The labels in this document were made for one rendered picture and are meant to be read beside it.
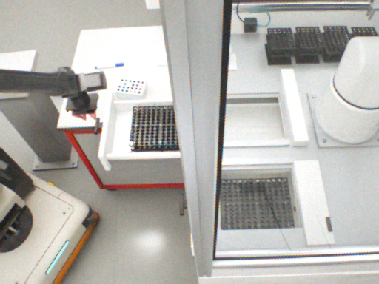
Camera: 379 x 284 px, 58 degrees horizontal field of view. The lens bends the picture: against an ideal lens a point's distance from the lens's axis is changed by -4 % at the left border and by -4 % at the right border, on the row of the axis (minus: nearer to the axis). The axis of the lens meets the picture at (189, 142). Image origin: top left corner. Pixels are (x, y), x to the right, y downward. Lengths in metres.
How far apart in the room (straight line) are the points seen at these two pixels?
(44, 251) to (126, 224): 0.50
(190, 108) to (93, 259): 1.85
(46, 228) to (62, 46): 1.70
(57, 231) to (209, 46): 1.72
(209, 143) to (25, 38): 3.10
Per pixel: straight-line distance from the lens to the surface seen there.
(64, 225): 1.91
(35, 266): 1.91
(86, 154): 1.79
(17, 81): 0.84
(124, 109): 1.43
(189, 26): 0.25
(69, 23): 3.35
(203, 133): 0.34
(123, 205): 2.17
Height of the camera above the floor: 1.96
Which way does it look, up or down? 58 degrees down
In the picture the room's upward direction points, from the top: 5 degrees counter-clockwise
